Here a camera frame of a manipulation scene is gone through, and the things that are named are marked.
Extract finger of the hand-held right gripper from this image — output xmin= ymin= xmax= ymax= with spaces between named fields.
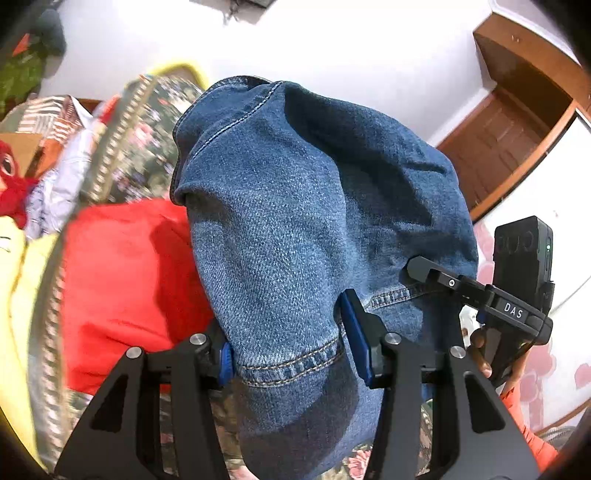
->
xmin=405 ymin=256 xmax=490 ymax=312

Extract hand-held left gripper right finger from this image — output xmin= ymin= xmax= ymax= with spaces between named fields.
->
xmin=339 ymin=288 xmax=541 ymax=480

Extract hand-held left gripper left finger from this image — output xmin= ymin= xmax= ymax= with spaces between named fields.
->
xmin=54 ymin=323 xmax=234 ymax=480

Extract blue denim jeans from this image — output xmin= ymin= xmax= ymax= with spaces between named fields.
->
xmin=171 ymin=76 xmax=481 ymax=480

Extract person's right forearm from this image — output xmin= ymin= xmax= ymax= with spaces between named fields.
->
xmin=499 ymin=364 xmax=561 ymax=480

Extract person's right hand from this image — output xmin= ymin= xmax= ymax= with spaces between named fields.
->
xmin=468 ymin=324 xmax=496 ymax=380

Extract wooden door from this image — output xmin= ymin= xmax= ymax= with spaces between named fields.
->
xmin=436 ymin=90 xmax=578 ymax=227

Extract pale bed sheet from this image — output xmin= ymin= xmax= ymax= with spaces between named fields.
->
xmin=471 ymin=222 xmax=591 ymax=435

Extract red garment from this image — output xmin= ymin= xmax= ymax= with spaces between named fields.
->
xmin=60 ymin=198 xmax=222 ymax=398

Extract wooden wardrobe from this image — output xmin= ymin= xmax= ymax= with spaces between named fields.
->
xmin=473 ymin=0 xmax=591 ymax=112

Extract yellow cloth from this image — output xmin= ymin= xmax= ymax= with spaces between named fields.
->
xmin=0 ymin=217 xmax=65 ymax=472

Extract dark floral blanket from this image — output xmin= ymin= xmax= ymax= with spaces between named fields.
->
xmin=25 ymin=74 xmax=437 ymax=480

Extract white patterned cloth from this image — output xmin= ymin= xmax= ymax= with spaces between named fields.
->
xmin=25 ymin=124 xmax=100 ymax=241

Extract red plush toy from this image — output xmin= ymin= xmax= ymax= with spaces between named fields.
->
xmin=0 ymin=141 xmax=40 ymax=229

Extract yellow pillow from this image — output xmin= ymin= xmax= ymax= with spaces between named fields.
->
xmin=148 ymin=59 xmax=208 ymax=100

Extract striped brown cloth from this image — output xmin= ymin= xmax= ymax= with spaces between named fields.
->
xmin=9 ymin=95 xmax=93 ymax=139

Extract grey plush toy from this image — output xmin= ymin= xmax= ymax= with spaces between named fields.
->
xmin=34 ymin=9 xmax=68 ymax=58

